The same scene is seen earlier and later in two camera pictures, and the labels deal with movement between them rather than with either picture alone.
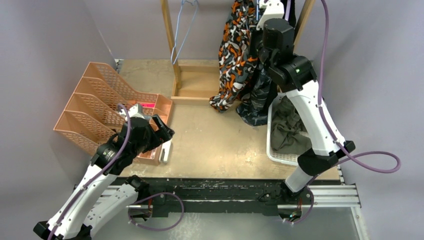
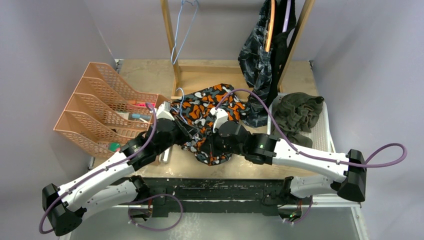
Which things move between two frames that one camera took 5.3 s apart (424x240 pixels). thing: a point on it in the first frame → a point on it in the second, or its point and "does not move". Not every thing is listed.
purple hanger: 288,9 does not move
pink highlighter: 147,105 does not move
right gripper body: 260,26 → 218,147
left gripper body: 153,139 → 179,135
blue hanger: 257,10 → 180,111
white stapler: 164,152 does not move
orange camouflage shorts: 237,65 → 194,110
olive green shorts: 290,133 does not move
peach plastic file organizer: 93,112 does not move
